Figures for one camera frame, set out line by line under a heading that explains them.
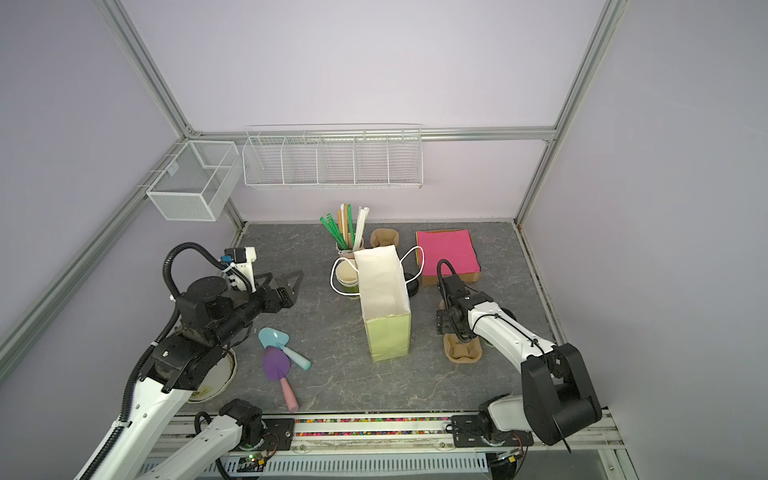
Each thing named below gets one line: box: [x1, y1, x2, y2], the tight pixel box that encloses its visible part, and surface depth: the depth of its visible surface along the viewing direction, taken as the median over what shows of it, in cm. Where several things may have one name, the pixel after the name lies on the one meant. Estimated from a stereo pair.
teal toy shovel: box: [258, 327, 312, 370], surface depth 88 cm
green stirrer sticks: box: [320, 204, 355, 250], surface depth 101 cm
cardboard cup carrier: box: [370, 228, 399, 247], surface depth 114 cm
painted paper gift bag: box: [353, 245, 411, 363], surface depth 79 cm
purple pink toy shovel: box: [262, 346, 299, 413], surface depth 87 cm
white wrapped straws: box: [353, 206, 370, 252], surface depth 101 cm
